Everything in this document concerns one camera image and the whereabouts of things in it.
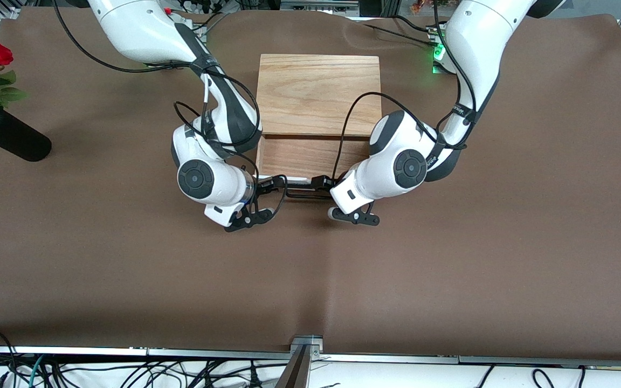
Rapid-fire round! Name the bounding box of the light wooden drawer cabinet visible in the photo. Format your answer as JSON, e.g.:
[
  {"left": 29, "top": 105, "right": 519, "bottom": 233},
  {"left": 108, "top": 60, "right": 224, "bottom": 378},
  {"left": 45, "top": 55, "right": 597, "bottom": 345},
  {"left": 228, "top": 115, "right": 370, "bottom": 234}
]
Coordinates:
[{"left": 256, "top": 53, "right": 383, "bottom": 138}]

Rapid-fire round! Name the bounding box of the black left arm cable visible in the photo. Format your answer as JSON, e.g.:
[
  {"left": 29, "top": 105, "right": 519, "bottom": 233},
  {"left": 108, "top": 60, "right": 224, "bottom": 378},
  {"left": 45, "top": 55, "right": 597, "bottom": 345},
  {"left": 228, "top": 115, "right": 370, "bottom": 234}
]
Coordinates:
[{"left": 334, "top": 0, "right": 479, "bottom": 185}]

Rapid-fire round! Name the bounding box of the aluminium profile bar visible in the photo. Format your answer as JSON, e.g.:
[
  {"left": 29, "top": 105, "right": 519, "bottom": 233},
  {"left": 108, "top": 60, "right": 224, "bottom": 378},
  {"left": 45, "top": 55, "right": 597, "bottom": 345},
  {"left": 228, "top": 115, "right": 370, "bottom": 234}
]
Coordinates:
[{"left": 275, "top": 335, "right": 323, "bottom": 388}]

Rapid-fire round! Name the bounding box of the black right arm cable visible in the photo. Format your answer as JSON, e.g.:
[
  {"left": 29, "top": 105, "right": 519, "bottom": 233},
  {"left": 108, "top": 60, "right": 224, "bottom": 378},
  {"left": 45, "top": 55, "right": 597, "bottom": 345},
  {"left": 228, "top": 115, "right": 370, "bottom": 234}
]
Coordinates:
[{"left": 52, "top": 0, "right": 289, "bottom": 217}]

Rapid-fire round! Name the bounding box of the black cable bundle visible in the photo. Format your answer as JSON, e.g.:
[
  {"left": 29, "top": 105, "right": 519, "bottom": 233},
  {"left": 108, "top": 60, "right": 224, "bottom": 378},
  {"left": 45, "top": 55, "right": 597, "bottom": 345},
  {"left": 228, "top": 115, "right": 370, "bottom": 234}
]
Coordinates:
[{"left": 0, "top": 326, "right": 289, "bottom": 388}]

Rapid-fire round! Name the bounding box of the grey metal frame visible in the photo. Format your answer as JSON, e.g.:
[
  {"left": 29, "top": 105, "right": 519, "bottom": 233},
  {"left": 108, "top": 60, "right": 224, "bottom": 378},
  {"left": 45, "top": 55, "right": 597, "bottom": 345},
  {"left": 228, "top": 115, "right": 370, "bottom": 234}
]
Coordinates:
[{"left": 280, "top": 0, "right": 360, "bottom": 11}]

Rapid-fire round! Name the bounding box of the teal cable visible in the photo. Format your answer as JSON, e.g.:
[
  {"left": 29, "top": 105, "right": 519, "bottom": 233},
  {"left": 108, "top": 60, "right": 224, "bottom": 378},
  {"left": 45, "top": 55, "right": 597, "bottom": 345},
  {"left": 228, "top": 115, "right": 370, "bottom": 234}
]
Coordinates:
[{"left": 26, "top": 356, "right": 48, "bottom": 388}]

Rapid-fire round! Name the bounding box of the brown table mat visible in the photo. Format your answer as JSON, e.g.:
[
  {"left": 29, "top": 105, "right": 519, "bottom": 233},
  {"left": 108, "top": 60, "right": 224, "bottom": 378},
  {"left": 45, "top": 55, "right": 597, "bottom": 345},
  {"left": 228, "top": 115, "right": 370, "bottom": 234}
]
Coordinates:
[{"left": 0, "top": 5, "right": 621, "bottom": 361}]

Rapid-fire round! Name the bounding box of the black base cable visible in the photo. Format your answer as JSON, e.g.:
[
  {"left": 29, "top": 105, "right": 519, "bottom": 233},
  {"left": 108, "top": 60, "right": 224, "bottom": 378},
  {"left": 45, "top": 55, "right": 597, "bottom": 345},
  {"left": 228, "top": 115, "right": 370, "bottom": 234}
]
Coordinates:
[
  {"left": 192, "top": 11, "right": 231, "bottom": 38},
  {"left": 393, "top": 15, "right": 436, "bottom": 34},
  {"left": 363, "top": 23, "right": 439, "bottom": 47}
]

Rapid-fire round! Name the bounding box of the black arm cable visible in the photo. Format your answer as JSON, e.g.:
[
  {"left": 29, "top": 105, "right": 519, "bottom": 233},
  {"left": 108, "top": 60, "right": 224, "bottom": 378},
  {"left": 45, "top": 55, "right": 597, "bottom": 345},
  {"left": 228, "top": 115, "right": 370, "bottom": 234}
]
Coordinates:
[
  {"left": 334, "top": 0, "right": 479, "bottom": 185},
  {"left": 52, "top": 0, "right": 289, "bottom": 217}
]

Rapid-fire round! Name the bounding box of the wooden drawer with white front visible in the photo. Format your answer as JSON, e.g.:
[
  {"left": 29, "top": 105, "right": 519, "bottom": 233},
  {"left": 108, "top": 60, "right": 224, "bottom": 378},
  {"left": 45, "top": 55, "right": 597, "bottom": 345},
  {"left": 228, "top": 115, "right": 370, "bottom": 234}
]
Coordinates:
[{"left": 256, "top": 135, "right": 372, "bottom": 189}]

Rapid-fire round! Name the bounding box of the black metal drawer handle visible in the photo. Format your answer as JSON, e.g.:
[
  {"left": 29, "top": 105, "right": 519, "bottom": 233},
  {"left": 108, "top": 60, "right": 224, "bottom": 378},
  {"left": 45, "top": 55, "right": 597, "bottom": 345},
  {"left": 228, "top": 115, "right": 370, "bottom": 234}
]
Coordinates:
[{"left": 284, "top": 186, "right": 336, "bottom": 202}]

